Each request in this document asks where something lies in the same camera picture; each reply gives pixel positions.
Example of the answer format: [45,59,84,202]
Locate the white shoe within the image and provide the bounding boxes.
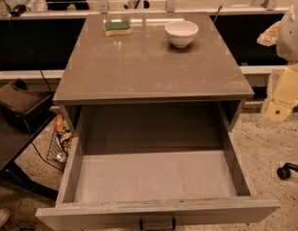
[0,209,10,228]

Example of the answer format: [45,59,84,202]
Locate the black wire basket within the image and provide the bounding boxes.
[47,115,73,171]

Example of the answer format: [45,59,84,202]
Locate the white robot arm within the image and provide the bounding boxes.
[257,0,298,122]

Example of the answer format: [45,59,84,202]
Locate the black side table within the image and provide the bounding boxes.
[0,111,58,200]

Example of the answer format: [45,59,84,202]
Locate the grey drawer cabinet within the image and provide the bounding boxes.
[52,12,255,133]

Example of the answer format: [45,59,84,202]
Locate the grey top drawer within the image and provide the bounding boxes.
[37,102,280,231]

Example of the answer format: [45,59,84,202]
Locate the black power adapter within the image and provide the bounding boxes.
[10,5,27,16]

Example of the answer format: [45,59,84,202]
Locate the black chair caster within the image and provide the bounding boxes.
[277,163,298,180]

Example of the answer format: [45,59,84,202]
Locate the green yellow sponge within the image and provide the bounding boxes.
[104,21,132,37]

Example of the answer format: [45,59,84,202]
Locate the black floor cable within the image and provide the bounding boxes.
[23,118,65,173]

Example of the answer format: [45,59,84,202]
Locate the brown black box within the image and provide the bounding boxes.
[0,79,52,133]

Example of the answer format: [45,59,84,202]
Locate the white ceramic bowl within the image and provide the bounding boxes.
[164,20,199,48]

